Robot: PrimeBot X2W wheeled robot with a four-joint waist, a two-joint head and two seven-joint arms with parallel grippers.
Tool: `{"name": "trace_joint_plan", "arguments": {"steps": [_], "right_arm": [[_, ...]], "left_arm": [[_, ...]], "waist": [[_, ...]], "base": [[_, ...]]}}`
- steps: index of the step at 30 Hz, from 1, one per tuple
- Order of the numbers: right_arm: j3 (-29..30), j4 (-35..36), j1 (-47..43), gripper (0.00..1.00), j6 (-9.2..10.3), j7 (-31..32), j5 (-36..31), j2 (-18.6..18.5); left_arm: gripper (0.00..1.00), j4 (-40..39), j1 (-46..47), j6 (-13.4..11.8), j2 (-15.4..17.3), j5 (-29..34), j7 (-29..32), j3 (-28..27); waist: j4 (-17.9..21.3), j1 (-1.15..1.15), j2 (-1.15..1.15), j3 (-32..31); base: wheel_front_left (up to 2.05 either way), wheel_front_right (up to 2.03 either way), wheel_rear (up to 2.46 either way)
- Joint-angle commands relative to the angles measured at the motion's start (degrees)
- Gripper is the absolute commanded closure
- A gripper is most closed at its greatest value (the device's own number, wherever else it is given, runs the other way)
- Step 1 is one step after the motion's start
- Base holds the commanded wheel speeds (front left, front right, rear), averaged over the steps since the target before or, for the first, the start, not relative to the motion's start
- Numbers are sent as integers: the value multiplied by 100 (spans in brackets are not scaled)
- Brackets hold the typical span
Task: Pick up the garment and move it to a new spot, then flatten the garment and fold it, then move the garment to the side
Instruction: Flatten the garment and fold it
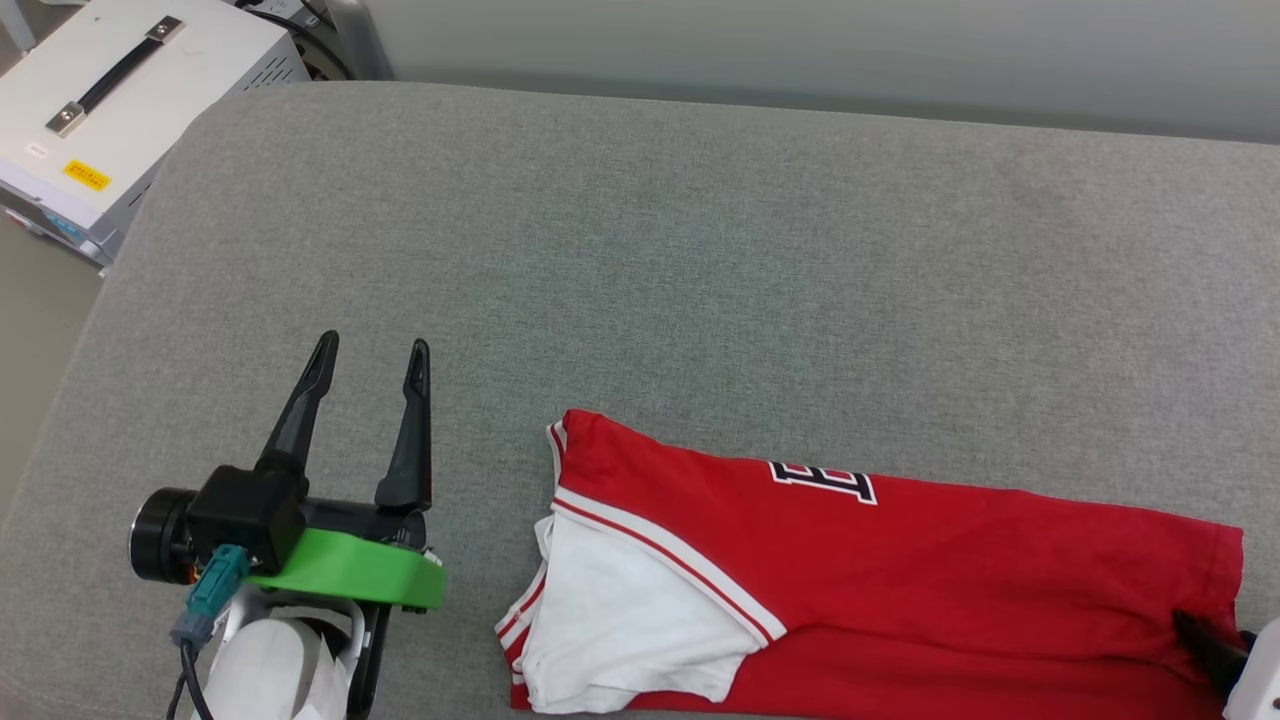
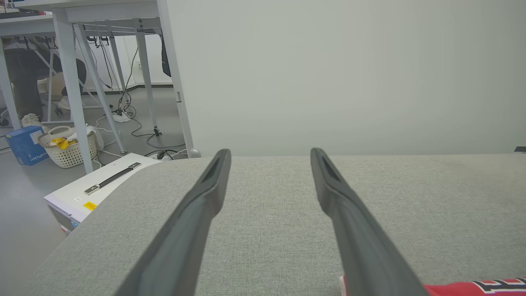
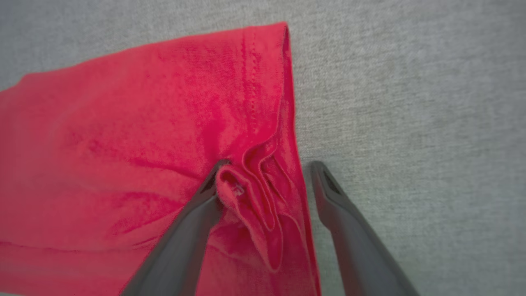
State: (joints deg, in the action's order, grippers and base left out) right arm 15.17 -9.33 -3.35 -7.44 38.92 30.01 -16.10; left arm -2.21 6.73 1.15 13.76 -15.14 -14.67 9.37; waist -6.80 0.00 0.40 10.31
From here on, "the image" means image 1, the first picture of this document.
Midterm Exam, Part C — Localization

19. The white equipment box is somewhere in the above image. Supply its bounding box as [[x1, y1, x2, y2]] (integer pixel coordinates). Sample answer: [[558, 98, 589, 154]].
[[0, 0, 312, 269]]

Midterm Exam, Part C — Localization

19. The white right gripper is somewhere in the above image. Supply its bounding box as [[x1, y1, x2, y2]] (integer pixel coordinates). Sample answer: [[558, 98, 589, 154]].
[[1171, 609, 1280, 720]]

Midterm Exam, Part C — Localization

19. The black strap handle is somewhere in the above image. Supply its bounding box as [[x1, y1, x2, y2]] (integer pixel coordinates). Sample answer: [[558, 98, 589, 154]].
[[44, 15, 187, 139]]

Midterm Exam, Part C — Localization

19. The grey metal post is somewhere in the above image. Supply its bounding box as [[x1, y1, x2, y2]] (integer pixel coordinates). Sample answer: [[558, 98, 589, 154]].
[[325, 0, 397, 82]]

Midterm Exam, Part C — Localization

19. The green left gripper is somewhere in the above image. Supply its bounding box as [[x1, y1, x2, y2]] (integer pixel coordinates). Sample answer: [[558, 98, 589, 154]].
[[128, 330, 448, 614]]

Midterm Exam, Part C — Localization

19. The left teal plug black cable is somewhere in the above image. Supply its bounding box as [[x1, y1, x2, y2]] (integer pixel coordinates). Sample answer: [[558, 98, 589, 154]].
[[166, 544, 252, 720]]

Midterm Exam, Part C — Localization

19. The grey metal leg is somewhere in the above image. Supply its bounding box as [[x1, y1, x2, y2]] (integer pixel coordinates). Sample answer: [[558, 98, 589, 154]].
[[0, 5, 38, 56]]

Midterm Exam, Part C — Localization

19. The red and white jersey shirt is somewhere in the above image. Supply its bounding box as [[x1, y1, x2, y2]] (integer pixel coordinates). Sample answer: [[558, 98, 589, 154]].
[[495, 408, 1247, 720]]

